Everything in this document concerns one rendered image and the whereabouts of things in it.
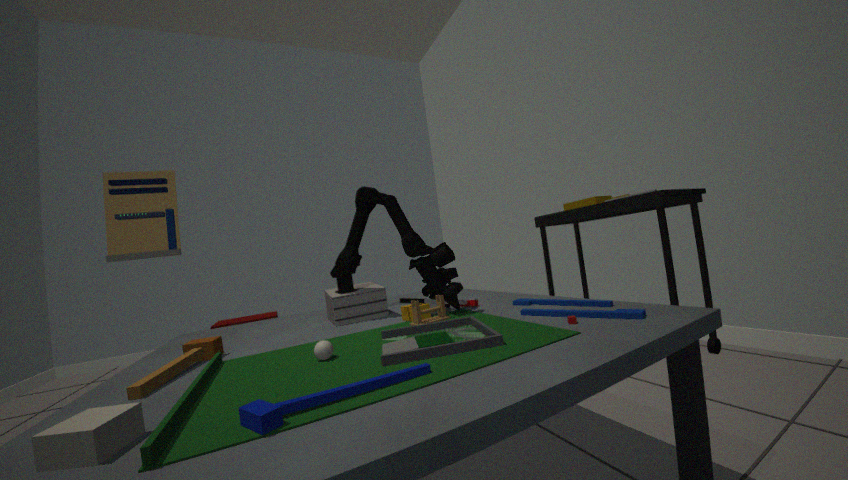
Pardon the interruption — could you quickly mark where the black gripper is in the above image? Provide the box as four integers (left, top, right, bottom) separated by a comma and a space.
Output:
422, 269, 463, 311

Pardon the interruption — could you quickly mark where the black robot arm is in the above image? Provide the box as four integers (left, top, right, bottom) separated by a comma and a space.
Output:
331, 186, 458, 295

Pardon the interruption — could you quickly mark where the white golf ball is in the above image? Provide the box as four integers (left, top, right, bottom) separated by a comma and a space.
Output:
314, 341, 333, 360

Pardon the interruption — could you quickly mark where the green flat mat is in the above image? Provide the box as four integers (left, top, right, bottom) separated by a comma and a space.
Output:
138, 309, 580, 473

